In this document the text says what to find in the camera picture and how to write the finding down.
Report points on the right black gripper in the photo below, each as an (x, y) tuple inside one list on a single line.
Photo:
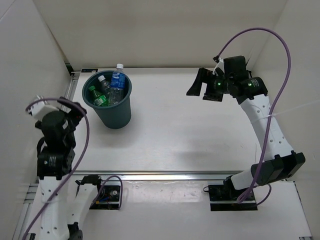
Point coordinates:
[(203, 76)]

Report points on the clear unlabelled plastic bottle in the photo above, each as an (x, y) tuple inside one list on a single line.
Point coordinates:
[(104, 85)]

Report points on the green soda bottle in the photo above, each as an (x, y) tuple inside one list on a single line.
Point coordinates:
[(98, 98)]

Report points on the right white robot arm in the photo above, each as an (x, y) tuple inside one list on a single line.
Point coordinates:
[(279, 160)]

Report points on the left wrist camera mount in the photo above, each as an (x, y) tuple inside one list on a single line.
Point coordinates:
[(40, 109)]

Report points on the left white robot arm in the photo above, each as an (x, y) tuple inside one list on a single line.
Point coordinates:
[(61, 219)]

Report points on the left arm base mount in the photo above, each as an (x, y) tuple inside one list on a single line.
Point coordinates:
[(110, 197)]

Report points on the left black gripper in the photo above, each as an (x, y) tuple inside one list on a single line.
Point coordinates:
[(75, 114)]

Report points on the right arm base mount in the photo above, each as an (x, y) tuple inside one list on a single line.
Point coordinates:
[(221, 200)]

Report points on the dark green plastic bin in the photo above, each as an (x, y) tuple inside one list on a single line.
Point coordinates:
[(115, 116)]

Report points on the blue label water bottle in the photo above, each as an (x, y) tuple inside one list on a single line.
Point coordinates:
[(117, 85)]

